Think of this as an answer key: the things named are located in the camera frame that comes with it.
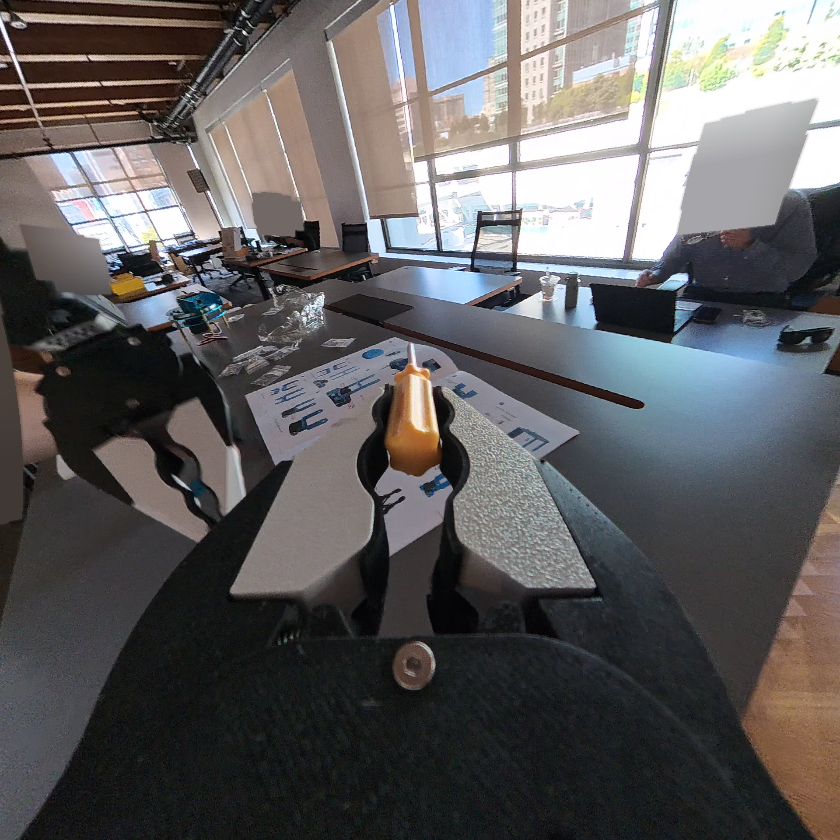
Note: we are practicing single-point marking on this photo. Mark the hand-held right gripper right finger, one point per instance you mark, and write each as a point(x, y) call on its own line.
point(518, 518)

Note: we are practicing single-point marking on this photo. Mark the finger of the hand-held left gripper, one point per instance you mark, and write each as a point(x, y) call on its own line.
point(128, 466)
point(234, 479)

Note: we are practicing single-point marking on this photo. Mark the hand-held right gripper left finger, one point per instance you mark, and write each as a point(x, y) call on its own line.
point(308, 525)

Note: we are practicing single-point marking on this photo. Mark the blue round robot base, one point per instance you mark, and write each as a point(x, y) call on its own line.
point(197, 308)

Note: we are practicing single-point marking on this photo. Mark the dark grey desk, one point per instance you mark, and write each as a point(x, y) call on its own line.
point(656, 472)

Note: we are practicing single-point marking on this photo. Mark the black desk flap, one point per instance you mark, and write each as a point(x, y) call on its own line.
point(367, 307)

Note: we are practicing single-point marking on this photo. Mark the brown office desk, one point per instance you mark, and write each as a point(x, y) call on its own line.
point(315, 261)

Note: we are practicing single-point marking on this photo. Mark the grey shared office desk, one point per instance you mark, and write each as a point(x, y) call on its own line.
point(735, 341)

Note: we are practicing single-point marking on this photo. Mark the person's left hand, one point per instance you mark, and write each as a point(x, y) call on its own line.
point(33, 413)

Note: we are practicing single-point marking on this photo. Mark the yellow box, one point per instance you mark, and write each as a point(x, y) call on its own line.
point(128, 285)

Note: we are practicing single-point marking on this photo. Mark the printed instruction sheet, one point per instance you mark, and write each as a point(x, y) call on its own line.
point(302, 407)

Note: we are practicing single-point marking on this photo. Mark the scattered small clear parts bags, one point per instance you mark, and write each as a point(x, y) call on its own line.
point(259, 371)

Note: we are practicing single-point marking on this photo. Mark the crumpled clear plastic bag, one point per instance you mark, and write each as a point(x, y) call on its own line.
point(295, 315)

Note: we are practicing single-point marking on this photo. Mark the clear plastic cup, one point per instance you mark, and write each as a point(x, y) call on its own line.
point(549, 289)

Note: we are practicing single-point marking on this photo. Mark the grey bottle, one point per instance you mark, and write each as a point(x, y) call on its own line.
point(572, 292)

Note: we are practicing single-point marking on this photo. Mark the black laptop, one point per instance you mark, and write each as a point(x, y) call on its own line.
point(633, 308)

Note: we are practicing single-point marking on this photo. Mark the beige roller blind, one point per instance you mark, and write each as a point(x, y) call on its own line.
point(367, 131)
point(246, 151)
point(298, 131)

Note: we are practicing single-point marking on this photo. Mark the black mesh office chair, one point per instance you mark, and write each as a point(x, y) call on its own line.
point(495, 243)

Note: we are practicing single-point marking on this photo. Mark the black phone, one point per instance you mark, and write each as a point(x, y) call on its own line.
point(707, 314)

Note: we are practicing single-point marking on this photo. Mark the black ceiling pipes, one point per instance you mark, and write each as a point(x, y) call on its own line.
point(216, 65)

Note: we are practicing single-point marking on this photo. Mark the black sunglasses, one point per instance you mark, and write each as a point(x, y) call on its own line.
point(804, 334)

